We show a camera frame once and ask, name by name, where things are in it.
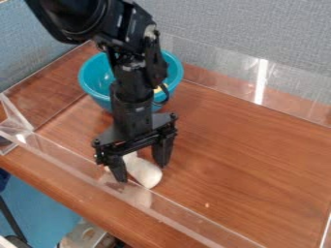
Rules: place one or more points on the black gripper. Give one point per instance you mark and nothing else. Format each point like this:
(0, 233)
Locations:
(136, 129)

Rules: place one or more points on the white and brown toy mushroom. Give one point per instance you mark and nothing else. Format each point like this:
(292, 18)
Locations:
(143, 170)

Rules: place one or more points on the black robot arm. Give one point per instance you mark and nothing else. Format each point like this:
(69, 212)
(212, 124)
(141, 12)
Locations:
(123, 31)

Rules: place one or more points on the blue plastic bowl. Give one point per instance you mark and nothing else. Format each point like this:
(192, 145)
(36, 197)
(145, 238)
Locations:
(96, 76)

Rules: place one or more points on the yellow toy banana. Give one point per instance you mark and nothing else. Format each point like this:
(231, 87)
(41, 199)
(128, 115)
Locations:
(161, 89)

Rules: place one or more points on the grey metal base below table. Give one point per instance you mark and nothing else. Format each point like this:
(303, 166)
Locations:
(87, 236)

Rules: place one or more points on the clear acrylic barrier wall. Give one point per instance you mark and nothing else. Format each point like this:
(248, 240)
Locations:
(247, 184)

